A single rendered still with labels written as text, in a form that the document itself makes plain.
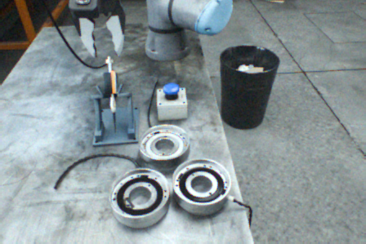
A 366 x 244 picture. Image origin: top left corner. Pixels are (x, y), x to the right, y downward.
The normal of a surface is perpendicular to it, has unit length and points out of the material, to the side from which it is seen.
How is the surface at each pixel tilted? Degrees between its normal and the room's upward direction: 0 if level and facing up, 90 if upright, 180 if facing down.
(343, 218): 0
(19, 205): 0
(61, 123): 0
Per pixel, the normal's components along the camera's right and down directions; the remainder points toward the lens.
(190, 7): -0.60, 0.17
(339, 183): -0.02, -0.80
